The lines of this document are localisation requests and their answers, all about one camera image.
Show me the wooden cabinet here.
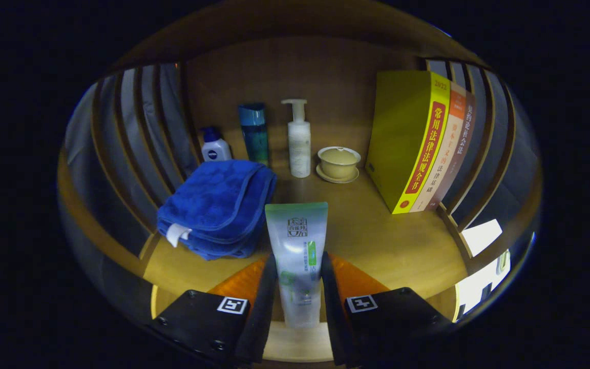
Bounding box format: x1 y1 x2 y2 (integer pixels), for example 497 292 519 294
58 0 542 367

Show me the white pump bottle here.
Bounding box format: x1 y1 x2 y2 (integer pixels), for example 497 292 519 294
281 99 312 178

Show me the brown book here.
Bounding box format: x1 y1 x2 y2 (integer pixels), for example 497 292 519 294
426 91 477 211

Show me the wooden countertop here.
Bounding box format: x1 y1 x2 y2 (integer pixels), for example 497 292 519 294
142 154 469 362

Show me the blue folded towel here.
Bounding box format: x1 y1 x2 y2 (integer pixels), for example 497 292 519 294
157 159 278 261

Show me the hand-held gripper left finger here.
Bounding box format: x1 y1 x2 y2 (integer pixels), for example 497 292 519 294
149 252 279 367

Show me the beige lidded tea bowl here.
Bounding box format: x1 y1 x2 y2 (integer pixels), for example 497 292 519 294
316 146 362 184

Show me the white green tube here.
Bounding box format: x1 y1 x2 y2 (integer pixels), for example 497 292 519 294
265 202 329 329

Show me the teal bottle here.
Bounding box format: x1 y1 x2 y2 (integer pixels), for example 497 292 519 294
238 103 269 167

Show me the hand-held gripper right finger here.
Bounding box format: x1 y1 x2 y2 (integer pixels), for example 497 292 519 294
321 251 452 367

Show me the small white blue-capped bottle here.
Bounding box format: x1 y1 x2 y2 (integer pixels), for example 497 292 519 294
201 127 233 162

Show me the yellow book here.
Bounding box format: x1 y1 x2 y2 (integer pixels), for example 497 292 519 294
365 70 451 215

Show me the orange-spined book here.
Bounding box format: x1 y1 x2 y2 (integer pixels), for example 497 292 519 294
409 82 467 213

